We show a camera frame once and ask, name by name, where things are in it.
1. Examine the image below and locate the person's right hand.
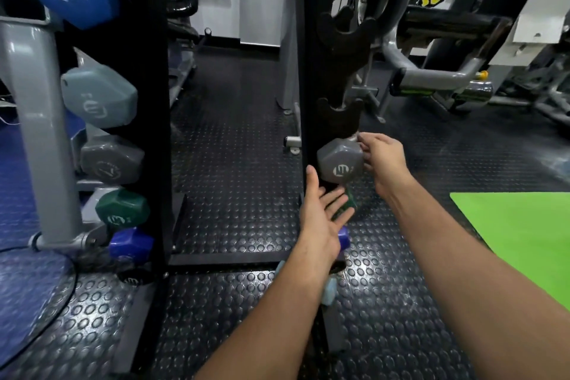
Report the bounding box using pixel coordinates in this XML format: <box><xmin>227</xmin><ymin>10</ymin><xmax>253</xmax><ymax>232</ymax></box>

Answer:
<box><xmin>357</xmin><ymin>132</ymin><xmax>417</xmax><ymax>210</ymax></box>

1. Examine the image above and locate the person's left hand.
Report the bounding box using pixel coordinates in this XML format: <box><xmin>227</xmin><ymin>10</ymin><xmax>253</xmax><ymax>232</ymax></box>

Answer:
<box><xmin>296</xmin><ymin>165</ymin><xmax>357</xmax><ymax>262</ymax></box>

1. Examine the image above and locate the small grey hex dumbbell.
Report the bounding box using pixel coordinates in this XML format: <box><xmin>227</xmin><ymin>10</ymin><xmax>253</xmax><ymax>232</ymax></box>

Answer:
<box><xmin>316</xmin><ymin>137</ymin><xmax>366</xmax><ymax>185</ymax></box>

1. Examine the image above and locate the person's left forearm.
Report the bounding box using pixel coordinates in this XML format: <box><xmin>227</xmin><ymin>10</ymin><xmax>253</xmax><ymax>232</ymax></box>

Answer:
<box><xmin>194</xmin><ymin>237</ymin><xmax>343</xmax><ymax>380</ymax></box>

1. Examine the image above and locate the person's right forearm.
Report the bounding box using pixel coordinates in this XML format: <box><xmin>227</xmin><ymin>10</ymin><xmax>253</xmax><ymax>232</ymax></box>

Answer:
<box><xmin>378</xmin><ymin>177</ymin><xmax>570</xmax><ymax>380</ymax></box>

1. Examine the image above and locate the small green hex dumbbell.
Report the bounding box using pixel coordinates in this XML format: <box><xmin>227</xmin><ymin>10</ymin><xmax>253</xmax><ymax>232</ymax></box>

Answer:
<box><xmin>332</xmin><ymin>185</ymin><xmax>358</xmax><ymax>221</ymax></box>

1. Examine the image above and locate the black vertical dumbbell rack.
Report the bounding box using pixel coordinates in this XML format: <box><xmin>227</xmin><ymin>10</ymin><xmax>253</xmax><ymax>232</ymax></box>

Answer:
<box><xmin>58</xmin><ymin>0</ymin><xmax>190</xmax><ymax>377</ymax></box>
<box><xmin>169</xmin><ymin>0</ymin><xmax>384</xmax><ymax>354</ymax></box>

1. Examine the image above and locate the small light blue hex dumbbell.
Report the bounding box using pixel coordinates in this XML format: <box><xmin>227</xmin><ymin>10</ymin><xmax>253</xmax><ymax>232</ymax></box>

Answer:
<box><xmin>273</xmin><ymin>259</ymin><xmax>339</xmax><ymax>307</ymax></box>

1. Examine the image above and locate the black padded machine roller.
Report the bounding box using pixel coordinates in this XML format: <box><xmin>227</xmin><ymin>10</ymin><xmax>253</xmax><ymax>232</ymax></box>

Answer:
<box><xmin>396</xmin><ymin>6</ymin><xmax>514</xmax><ymax>43</ymax></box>

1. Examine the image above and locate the green exercise mat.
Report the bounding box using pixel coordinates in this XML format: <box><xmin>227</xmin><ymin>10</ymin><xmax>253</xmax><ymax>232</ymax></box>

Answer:
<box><xmin>449</xmin><ymin>191</ymin><xmax>570</xmax><ymax>312</ymax></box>

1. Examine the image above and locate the black hex dumbbell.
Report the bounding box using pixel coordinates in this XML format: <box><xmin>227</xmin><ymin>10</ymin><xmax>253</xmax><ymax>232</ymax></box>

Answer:
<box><xmin>116</xmin><ymin>265</ymin><xmax>156</xmax><ymax>288</ymax></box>

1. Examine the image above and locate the white machine shroud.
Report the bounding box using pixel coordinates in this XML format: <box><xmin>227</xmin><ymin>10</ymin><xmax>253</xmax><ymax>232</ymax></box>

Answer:
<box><xmin>487</xmin><ymin>0</ymin><xmax>570</xmax><ymax>67</ymax></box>

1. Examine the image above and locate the large light blue hex dumbbell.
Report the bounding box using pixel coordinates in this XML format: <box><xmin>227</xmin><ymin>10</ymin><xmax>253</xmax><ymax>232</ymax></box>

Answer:
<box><xmin>61</xmin><ymin>64</ymin><xmax>139</xmax><ymax>129</ymax></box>

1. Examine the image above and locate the grey metal machine frame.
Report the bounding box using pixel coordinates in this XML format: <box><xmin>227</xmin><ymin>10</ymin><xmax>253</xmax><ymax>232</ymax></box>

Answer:
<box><xmin>0</xmin><ymin>0</ymin><xmax>101</xmax><ymax>253</ymax></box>

